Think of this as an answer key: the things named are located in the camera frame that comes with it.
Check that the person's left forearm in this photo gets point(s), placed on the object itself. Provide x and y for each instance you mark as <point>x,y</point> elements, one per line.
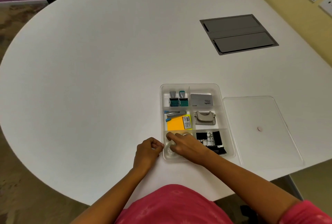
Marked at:
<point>111,195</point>

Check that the pink shirt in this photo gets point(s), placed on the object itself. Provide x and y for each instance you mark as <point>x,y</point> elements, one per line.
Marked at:
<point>171,205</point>

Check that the grey cardboard box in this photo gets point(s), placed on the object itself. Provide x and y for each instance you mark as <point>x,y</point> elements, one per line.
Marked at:
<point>202,100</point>

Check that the person's left thumb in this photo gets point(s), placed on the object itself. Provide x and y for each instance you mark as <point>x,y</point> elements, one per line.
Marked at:
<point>158,150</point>

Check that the clear plastic organizer tray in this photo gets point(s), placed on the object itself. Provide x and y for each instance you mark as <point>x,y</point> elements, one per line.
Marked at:
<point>219,117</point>

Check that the person's left hand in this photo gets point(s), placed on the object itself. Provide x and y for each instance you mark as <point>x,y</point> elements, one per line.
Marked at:
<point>145,154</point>

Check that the person's right forearm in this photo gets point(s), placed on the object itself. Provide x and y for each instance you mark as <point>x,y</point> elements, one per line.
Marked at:
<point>249,187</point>

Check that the clear tape roll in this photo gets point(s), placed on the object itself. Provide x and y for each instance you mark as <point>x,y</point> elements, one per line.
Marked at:
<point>170,154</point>

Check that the small white wall socket panel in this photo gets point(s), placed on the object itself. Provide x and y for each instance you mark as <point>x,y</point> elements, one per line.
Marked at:
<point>327,5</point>

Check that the person's right thumb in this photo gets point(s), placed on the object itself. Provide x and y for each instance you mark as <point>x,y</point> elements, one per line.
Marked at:
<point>173,149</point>

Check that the clear plastic tray lid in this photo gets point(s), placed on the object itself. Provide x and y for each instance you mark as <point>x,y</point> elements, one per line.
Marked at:
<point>262,143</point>

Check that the grey hole punch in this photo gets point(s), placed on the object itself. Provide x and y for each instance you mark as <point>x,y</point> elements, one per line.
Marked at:
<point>205,118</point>

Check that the yellow sticky note pad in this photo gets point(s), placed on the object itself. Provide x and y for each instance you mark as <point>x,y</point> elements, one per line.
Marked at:
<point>175,124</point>

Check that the blue and silver stapler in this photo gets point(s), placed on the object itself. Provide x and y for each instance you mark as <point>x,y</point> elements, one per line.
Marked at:
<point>175,114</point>

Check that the small staples box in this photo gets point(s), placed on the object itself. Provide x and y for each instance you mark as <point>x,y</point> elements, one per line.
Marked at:
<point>186,122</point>

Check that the pile of black binder clips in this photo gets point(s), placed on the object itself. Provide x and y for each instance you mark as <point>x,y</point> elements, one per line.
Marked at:
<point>216,138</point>

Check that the grey table leg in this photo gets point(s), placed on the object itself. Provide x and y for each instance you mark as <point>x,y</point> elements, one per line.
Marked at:
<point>295,186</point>

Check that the person's right hand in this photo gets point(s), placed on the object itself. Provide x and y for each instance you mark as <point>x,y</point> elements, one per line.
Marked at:
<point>190,148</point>

